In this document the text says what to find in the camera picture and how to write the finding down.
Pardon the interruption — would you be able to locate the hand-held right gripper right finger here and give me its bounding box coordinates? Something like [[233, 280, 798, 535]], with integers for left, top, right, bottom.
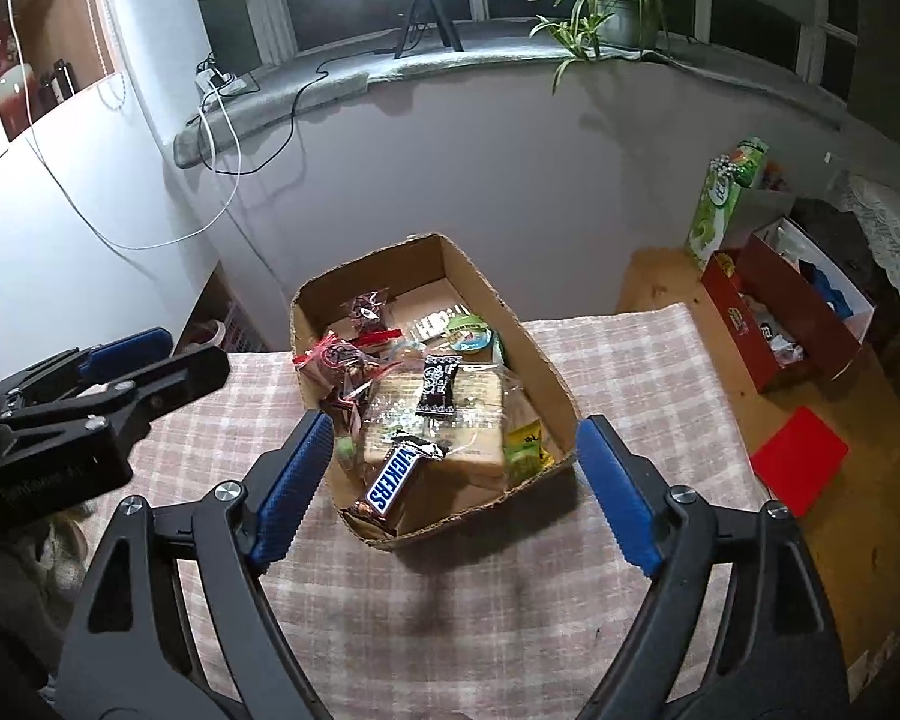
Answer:
[[574, 415, 851, 720]]

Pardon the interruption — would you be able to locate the white plastic basket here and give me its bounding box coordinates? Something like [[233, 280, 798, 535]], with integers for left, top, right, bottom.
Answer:
[[178, 298, 265, 353]]

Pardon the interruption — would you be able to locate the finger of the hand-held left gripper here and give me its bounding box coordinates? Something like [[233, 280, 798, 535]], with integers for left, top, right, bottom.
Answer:
[[0, 346, 232, 442], [0, 327, 173, 412]]

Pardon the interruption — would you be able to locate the cardboard box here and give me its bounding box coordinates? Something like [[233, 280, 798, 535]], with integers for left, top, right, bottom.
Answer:
[[290, 232, 582, 552]]

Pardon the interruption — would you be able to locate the red box lid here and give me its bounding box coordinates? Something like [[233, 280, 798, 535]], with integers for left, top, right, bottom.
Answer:
[[750, 405, 850, 518]]

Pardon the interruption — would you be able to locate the green round snack cup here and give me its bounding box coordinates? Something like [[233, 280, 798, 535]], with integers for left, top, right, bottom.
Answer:
[[444, 313, 497, 353]]

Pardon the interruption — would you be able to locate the brown blue chocolate bar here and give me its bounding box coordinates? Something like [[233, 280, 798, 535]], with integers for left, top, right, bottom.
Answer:
[[343, 439, 445, 537]]

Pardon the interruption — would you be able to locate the potted spider plant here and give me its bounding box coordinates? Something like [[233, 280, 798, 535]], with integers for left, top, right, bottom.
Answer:
[[529, 0, 702, 95]]

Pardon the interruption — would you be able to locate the black cable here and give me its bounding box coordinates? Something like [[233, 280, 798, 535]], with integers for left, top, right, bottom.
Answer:
[[199, 49, 398, 177]]

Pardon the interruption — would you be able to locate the black bag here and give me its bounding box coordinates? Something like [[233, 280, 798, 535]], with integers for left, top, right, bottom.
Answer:
[[791, 197, 882, 293]]

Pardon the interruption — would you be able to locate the green tall carton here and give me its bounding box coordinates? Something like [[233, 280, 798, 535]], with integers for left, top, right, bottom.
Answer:
[[686, 136, 772, 272]]

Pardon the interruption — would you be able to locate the red storage box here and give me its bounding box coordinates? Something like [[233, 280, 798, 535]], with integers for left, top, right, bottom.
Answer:
[[701, 217, 877, 393]]

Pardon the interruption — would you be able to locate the black candy packet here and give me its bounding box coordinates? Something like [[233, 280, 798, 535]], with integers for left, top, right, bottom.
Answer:
[[415, 354, 462, 419]]

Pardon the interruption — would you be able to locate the white power strip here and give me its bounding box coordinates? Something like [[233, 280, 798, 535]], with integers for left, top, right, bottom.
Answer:
[[195, 66, 252, 97]]

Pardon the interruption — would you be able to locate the silver foil snack packet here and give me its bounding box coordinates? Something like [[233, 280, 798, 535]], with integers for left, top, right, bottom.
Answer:
[[409, 307, 470, 342]]

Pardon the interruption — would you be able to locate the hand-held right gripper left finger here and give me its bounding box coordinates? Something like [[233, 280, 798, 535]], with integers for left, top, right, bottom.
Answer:
[[55, 410, 337, 720]]

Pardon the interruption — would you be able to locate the round red black snack packet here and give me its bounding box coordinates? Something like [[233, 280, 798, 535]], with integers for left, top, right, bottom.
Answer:
[[294, 328, 406, 406], [343, 289, 392, 342]]

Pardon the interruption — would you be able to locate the red white vase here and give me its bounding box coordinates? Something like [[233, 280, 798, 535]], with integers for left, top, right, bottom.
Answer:
[[0, 11, 38, 140]]

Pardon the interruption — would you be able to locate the wooden wall shelf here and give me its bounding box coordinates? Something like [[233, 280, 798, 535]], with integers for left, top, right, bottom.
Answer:
[[0, 0, 117, 142]]

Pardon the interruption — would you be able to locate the white lace tablecloth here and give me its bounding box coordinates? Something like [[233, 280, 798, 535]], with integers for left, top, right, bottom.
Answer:
[[829, 171, 900, 331]]

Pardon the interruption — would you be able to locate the white cable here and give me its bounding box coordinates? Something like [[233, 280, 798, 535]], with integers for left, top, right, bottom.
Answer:
[[6, 0, 245, 252]]

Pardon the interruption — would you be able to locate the clear sandwich bread packet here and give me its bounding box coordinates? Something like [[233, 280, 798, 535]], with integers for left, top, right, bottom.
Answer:
[[360, 367, 545, 492]]

